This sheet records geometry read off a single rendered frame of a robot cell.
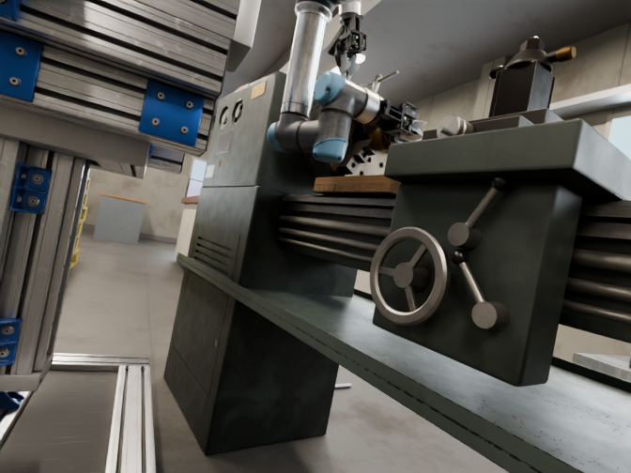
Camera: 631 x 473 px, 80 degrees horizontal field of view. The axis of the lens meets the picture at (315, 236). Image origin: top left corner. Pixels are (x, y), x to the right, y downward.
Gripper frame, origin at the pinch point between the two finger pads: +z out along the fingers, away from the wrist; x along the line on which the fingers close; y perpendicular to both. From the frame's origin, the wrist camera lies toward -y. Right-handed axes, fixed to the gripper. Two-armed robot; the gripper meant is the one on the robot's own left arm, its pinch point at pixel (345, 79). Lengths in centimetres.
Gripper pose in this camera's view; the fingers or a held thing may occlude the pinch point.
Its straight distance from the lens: 147.1
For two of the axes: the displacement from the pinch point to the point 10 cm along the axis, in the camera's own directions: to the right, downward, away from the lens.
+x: 8.3, -0.7, 5.5
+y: 5.6, 1.0, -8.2
